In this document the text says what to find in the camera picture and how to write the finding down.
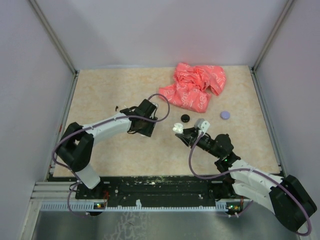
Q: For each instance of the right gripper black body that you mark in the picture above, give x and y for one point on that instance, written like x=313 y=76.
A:
x=202 y=142

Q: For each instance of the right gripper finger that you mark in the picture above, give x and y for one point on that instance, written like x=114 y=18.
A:
x=185 y=138
x=190 y=131

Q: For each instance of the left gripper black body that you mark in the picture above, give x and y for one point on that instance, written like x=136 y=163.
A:
x=146 y=129

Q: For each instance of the white earbud charging case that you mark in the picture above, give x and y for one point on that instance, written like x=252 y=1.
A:
x=178 y=128

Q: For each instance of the purple earbud charging case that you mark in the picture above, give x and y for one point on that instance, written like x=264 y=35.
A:
x=225 y=115

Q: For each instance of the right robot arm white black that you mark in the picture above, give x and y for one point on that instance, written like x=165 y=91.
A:
x=285 y=197

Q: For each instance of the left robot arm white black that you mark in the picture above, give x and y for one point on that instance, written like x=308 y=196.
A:
x=76 y=146

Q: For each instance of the black earbud charging case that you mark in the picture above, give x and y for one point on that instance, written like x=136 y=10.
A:
x=185 y=118

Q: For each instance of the crumpled pink printed cloth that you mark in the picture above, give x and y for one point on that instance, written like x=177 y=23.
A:
x=194 y=86

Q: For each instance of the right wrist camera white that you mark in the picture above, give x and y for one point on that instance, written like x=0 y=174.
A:
x=203 y=125

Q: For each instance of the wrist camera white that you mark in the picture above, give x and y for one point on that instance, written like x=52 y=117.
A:
x=155 y=104
x=203 y=125

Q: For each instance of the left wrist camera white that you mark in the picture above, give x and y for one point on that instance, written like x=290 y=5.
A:
x=155 y=104

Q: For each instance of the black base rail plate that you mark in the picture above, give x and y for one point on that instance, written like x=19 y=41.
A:
x=159 y=191

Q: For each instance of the left aluminium frame post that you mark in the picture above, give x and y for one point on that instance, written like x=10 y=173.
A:
x=52 y=35

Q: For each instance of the aluminium frame post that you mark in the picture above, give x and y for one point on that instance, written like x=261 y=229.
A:
x=52 y=35
x=271 y=37

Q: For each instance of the white slotted cable duct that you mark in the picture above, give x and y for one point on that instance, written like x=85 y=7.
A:
x=81 y=206

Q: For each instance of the right aluminium frame post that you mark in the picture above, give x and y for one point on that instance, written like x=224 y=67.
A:
x=271 y=37

